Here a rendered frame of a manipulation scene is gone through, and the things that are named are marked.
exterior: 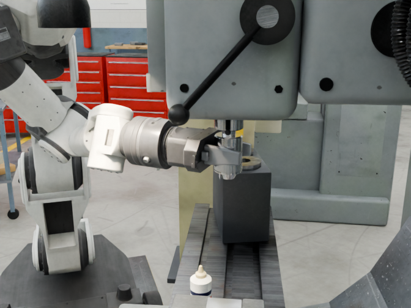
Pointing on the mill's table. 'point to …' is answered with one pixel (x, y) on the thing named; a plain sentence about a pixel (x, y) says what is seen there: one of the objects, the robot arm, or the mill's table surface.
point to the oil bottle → (200, 283)
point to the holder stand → (243, 202)
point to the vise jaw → (189, 301)
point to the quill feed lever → (277, 28)
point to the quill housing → (256, 93)
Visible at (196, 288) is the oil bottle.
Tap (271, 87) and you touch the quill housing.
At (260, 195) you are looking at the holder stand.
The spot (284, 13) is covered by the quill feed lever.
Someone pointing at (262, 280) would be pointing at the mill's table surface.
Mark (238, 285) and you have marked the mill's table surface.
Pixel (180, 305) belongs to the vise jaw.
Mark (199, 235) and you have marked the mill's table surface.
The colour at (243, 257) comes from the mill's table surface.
